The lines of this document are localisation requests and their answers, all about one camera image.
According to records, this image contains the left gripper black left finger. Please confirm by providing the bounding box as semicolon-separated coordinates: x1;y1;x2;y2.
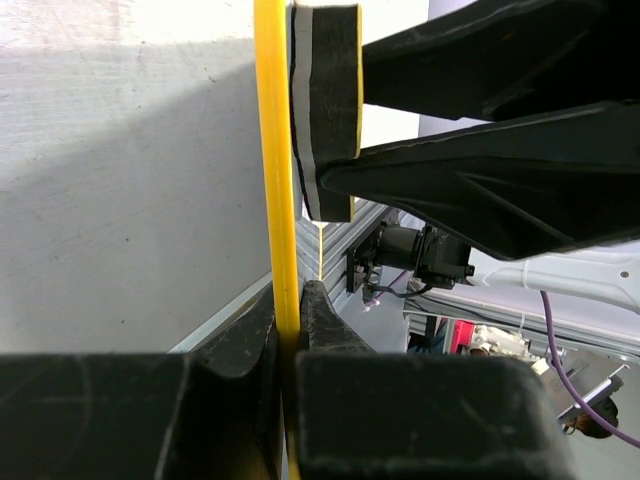
1;289;280;479

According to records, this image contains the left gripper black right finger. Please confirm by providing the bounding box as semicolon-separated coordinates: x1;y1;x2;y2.
295;281;575;479

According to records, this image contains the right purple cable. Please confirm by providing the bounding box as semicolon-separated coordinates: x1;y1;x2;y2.
538;289;640;449

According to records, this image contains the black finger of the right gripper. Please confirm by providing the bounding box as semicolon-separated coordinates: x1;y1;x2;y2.
319;103;639;260
363;1;639;121

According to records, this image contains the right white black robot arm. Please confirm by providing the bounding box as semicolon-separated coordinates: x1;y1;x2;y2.
319;1;639;311

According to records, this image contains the yellow black whiteboard eraser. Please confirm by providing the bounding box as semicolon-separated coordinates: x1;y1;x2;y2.
289;2;364;222

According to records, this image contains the yellow framed whiteboard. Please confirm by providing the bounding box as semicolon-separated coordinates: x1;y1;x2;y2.
254;1;301;479

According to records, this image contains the aluminium extrusion frame rail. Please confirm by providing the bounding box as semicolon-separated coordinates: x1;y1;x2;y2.
297;202;639;362

